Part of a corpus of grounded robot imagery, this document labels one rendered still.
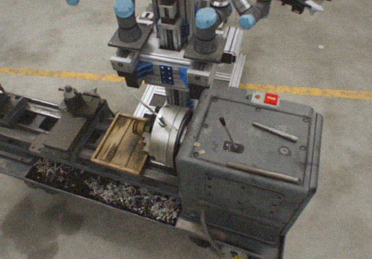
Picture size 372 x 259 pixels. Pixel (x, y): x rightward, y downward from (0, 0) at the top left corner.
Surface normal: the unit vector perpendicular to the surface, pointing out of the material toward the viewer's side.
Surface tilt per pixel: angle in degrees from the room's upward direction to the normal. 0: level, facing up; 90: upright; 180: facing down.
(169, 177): 0
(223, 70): 0
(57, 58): 0
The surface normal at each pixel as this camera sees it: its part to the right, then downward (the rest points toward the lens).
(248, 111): -0.04, -0.60
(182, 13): -0.27, 0.78
